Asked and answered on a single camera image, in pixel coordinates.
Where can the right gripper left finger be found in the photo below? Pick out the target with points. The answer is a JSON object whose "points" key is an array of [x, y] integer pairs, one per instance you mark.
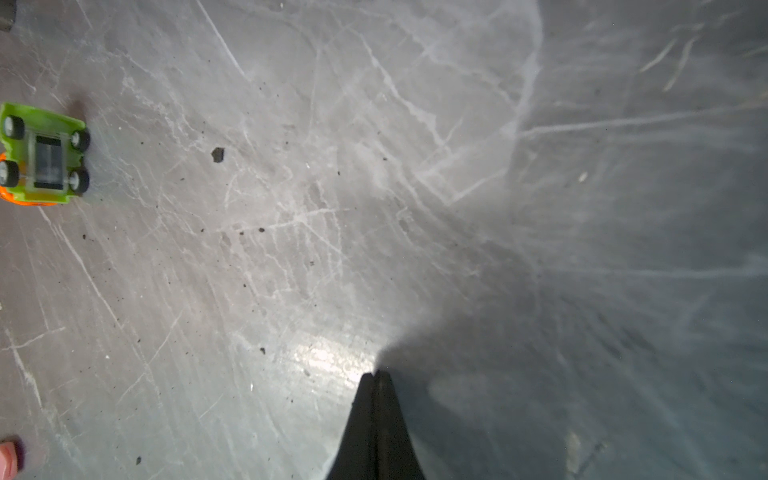
{"points": [[355, 458]]}

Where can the orange green toy car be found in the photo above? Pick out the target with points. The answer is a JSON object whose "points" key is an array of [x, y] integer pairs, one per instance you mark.
{"points": [[42, 156]]}

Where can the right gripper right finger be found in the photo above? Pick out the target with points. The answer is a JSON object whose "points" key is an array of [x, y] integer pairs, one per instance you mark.
{"points": [[395, 454]]}

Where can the pink plastic tongs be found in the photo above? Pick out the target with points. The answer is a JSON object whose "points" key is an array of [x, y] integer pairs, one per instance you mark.
{"points": [[9, 462]]}

